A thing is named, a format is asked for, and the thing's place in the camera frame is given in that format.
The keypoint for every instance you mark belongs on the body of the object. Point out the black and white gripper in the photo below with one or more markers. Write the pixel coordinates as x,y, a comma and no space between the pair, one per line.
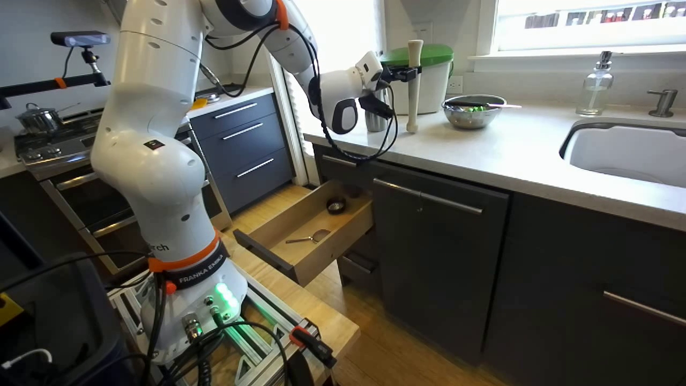
378,88

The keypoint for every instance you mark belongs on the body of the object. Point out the wooden rolling pin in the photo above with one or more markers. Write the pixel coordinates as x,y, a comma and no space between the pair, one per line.
414,94

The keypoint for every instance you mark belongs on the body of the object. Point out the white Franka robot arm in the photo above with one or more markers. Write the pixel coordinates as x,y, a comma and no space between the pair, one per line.
150,178

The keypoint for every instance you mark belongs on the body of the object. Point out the white bin with green lid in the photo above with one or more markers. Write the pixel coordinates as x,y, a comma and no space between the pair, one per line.
437,83

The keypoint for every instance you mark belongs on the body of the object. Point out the metal bowl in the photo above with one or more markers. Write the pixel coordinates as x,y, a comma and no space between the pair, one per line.
472,116

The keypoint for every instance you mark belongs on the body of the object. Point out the blue drawer cabinet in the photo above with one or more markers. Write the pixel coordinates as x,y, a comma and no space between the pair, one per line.
246,152

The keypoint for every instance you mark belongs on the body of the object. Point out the open wooden drawer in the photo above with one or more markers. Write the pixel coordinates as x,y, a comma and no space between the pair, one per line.
306,238

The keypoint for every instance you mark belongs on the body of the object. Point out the clear soap dispenser bottle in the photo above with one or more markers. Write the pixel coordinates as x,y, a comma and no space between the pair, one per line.
595,88

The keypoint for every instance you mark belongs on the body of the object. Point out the dark kitchen base cabinet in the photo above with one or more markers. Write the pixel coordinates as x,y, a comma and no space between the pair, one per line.
500,272

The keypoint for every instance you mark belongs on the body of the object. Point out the white kitchen sink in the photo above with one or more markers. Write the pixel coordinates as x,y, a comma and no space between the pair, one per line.
636,153

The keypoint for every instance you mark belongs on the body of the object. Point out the wooden robot platform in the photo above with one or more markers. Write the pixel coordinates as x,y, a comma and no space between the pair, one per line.
314,313

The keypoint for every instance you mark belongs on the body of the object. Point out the chrome kitchen faucet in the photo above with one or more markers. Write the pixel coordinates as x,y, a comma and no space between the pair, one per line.
664,104

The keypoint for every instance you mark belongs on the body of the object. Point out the red and black clamp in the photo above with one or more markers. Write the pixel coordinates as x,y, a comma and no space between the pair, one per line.
314,343

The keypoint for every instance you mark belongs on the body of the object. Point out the steel stove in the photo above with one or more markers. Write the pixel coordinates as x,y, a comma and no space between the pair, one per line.
56,146

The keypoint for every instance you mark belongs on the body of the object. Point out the metal kettle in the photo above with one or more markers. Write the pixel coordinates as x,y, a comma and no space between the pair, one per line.
40,121

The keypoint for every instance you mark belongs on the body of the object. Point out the black plastic crate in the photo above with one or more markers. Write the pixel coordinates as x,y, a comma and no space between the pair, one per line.
56,330

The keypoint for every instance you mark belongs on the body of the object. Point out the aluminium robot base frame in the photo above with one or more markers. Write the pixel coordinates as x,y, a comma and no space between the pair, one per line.
250,343

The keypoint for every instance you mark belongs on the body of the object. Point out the camera on black tripod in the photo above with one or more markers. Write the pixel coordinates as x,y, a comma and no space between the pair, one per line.
77,39

